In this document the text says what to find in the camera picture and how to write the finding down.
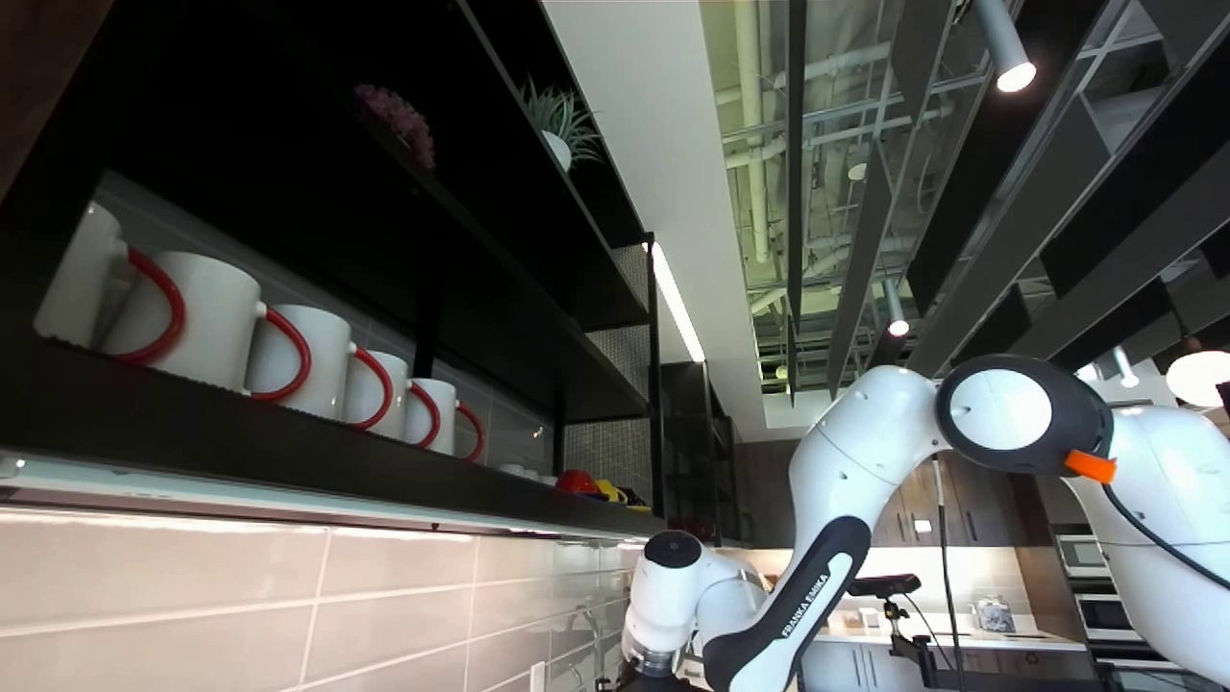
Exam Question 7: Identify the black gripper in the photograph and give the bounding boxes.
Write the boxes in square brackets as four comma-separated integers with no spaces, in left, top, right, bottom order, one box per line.
[617,648,702,692]

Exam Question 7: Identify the red shelf item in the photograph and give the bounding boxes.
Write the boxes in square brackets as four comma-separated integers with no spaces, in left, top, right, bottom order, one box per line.
[553,464,606,505]

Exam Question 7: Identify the under-shelf light strip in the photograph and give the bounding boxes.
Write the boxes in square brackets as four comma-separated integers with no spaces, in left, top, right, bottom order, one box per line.
[0,450,668,543]

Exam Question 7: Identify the chrome kitchen faucet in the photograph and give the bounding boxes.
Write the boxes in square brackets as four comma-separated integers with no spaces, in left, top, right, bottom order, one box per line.
[570,607,630,692]

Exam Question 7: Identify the blue white ceramic jar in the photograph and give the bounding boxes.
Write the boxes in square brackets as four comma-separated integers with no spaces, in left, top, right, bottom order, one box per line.
[968,591,1017,641]

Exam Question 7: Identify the dark kitchen island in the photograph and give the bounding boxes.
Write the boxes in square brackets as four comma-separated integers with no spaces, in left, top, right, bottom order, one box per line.
[799,635,1105,692]

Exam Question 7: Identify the dark wood kitchen cabinets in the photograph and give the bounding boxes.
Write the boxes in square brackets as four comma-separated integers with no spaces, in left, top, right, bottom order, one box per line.
[732,435,1105,554]

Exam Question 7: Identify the small ceiling spotlight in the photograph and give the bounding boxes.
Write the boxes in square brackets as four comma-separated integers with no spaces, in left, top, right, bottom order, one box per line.
[881,275,916,343]
[1105,343,1146,393]

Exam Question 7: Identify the stainless built-in microwave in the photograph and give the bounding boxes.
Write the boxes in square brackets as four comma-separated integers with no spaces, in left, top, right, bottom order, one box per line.
[1048,532,1105,582]

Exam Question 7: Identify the stainless built-in oven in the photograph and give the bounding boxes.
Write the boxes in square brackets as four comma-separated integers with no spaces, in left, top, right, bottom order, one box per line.
[1071,590,1133,648]

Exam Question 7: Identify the green plant white pot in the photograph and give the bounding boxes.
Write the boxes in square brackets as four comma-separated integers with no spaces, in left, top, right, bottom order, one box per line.
[513,76,606,176]

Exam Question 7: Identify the purple flower decoration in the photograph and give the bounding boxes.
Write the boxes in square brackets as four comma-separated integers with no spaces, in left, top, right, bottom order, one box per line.
[348,81,438,172]

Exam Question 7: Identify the round white pendant lamp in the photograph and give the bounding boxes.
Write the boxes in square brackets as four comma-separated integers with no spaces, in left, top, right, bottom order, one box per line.
[1159,343,1230,417]

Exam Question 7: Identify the large ceiling spotlight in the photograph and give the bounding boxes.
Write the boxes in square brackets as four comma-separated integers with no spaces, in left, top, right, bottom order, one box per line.
[968,0,1042,102]

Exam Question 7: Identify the black camera on tripod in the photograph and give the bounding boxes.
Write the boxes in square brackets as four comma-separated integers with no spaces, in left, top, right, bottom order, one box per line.
[841,569,976,683]

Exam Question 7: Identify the white mug red handle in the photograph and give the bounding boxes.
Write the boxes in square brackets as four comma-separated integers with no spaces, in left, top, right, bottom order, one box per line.
[342,343,416,435]
[94,246,270,398]
[399,373,459,459]
[454,399,492,468]
[30,200,129,353]
[240,299,357,423]

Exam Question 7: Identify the dark wall shelf unit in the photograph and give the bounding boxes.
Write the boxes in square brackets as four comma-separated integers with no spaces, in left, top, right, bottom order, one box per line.
[0,0,668,543]

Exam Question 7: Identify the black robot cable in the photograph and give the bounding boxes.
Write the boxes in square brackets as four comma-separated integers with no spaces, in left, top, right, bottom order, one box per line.
[934,446,1230,668]

